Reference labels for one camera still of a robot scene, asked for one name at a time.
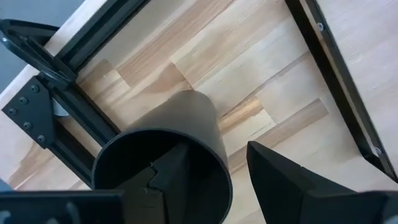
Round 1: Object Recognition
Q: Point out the tall black cup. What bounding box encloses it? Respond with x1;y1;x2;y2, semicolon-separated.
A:
91;89;233;224

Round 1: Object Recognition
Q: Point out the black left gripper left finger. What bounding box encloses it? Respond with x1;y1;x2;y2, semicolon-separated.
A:
116;142;191;224

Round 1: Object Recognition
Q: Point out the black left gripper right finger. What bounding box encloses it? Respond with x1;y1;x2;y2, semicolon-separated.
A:
246;141;358;224

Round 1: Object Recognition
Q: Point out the black aluminium rig frame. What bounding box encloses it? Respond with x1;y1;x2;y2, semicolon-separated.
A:
0;0;150;189

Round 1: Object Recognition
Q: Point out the black metal shelf, wood board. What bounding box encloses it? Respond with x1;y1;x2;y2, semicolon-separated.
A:
284;0;398;184

